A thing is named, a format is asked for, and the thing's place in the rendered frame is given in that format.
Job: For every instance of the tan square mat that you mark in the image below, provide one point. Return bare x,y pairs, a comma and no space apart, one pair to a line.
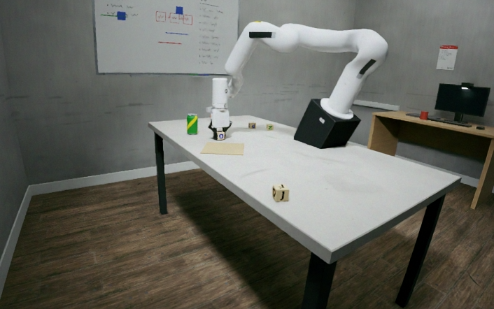
223,148

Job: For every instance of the green drink can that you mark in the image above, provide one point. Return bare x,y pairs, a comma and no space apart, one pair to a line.
192,124

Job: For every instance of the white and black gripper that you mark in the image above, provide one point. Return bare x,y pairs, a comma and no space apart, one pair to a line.
219,118

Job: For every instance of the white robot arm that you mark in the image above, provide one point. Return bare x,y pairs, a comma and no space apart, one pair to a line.
373,52

